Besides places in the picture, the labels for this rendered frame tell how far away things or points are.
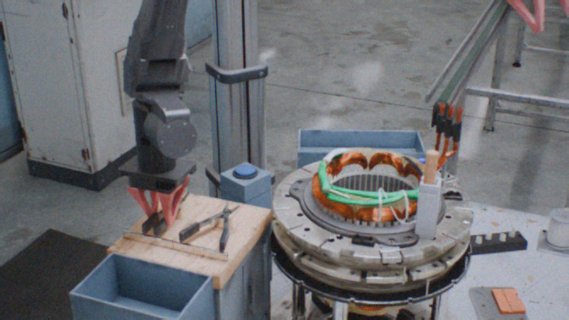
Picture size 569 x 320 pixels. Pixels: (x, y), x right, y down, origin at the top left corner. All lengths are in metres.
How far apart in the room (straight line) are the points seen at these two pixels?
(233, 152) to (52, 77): 1.93
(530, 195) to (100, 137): 2.06
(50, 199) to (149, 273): 2.44
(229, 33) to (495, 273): 0.75
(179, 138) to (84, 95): 2.35
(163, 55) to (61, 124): 2.48
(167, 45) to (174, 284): 0.35
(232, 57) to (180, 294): 0.57
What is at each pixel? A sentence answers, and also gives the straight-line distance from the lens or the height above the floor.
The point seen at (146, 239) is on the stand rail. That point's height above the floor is 1.07.
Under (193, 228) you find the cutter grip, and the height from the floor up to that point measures 1.09.
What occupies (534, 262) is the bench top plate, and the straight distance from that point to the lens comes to 1.62.
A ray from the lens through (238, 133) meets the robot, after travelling 1.50.
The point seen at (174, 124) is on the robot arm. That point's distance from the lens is 0.95.
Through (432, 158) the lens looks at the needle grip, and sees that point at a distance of 1.00.
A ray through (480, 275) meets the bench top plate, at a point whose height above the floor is 0.78.
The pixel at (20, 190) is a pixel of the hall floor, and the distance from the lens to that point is 3.61.
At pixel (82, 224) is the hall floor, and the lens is 3.24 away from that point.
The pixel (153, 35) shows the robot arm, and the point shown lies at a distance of 0.95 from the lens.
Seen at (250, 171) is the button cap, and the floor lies 1.04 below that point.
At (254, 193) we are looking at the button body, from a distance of 1.33.
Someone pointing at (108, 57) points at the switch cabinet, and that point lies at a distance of 3.36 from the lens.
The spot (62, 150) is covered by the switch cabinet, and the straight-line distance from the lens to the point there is 3.50.
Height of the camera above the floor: 1.67
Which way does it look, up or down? 27 degrees down
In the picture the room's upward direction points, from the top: straight up
